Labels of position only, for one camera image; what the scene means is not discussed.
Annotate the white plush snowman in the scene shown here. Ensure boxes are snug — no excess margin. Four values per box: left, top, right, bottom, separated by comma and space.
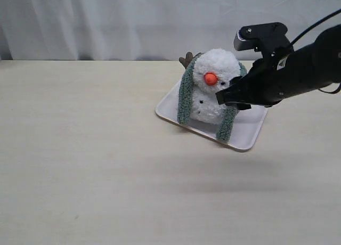
178, 48, 240, 127

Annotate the white curtain backdrop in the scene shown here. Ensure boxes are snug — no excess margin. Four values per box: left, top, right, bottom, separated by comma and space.
1, 0, 340, 60

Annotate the green knitted scarf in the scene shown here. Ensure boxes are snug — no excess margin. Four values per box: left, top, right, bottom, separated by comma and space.
177, 53, 247, 145

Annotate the white rectangular plastic tray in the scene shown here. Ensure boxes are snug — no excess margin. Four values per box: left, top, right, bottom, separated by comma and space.
155, 81, 268, 151

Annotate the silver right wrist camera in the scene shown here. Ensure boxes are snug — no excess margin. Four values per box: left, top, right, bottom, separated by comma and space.
233, 22, 294, 57

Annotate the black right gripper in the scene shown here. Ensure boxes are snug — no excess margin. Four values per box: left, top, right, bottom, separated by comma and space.
215, 25, 340, 111

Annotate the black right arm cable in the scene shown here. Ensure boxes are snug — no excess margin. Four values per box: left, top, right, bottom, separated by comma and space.
290, 7, 341, 94

